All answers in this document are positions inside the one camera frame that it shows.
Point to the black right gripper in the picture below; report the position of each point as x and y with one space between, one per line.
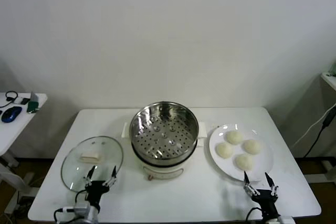
266 200

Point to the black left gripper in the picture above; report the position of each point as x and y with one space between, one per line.
95 191

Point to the white steamed baozi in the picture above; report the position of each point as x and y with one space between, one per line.
252 146
244 161
224 150
234 137

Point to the perforated steel steamer basket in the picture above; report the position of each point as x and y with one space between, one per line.
147 119

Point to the white round plate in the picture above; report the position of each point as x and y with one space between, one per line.
262 161

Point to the cream electric cooker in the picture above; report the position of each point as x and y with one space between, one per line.
162 172

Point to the black floor power strip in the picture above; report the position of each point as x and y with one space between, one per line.
25 201

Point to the white side desk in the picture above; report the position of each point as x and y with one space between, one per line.
15 129

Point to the small green object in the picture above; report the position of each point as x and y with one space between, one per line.
32 106

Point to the grey upright card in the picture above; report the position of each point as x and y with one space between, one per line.
34 96

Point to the small black device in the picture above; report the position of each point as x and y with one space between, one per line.
24 101

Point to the blue computer mouse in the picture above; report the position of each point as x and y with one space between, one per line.
11 113

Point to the white shelf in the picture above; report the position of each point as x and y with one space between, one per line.
329 79

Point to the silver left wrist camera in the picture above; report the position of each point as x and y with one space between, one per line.
81 209

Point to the white table base frame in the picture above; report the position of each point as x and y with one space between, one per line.
329 167
13 179

